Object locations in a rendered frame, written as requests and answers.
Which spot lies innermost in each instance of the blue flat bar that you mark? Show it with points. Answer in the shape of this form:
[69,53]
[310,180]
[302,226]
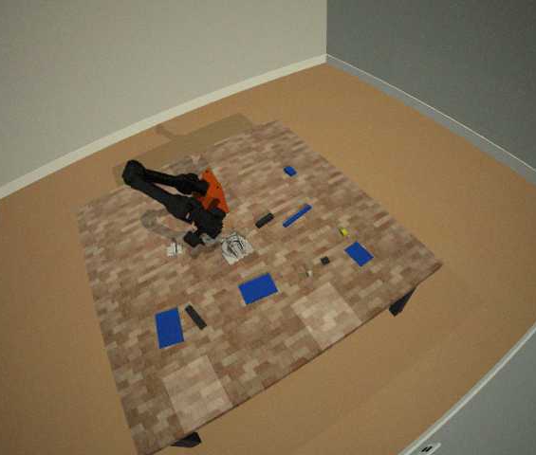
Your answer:
[296,216]

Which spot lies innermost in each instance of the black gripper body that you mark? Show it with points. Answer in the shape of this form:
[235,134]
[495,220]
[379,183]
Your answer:
[192,239]

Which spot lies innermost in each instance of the black flat bar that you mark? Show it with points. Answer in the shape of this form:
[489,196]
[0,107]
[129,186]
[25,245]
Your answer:
[196,318]

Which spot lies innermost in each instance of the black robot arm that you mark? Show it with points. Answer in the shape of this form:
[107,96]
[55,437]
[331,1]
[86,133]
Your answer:
[137,177]

